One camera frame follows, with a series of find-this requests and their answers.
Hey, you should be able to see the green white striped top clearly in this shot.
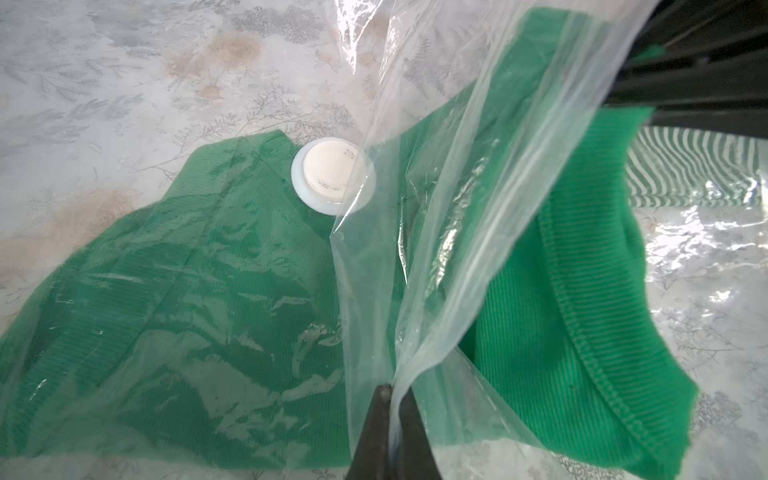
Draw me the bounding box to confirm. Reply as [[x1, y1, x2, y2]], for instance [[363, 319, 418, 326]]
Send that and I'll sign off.
[[626, 126, 762, 208]]

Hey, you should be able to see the green tank top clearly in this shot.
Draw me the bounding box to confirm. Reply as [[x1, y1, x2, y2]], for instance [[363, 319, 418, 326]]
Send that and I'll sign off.
[[0, 5, 700, 480]]

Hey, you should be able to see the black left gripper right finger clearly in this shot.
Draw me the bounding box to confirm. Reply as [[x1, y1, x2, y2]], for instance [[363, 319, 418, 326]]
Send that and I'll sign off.
[[392, 389, 442, 480]]

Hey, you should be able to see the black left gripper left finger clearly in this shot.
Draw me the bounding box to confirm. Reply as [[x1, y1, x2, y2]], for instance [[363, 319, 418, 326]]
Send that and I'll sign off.
[[345, 384, 392, 480]]

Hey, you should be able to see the white vacuum bag valve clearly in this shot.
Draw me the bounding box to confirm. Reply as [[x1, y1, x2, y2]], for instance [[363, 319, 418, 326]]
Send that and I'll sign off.
[[290, 137, 377, 216]]

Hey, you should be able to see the clear plastic vacuum bag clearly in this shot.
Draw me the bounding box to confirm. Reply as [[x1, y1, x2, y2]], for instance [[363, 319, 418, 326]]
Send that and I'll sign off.
[[0, 0, 768, 480]]

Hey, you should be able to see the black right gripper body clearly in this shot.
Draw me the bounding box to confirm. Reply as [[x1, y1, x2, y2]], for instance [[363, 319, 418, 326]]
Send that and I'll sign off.
[[606, 0, 767, 139]]

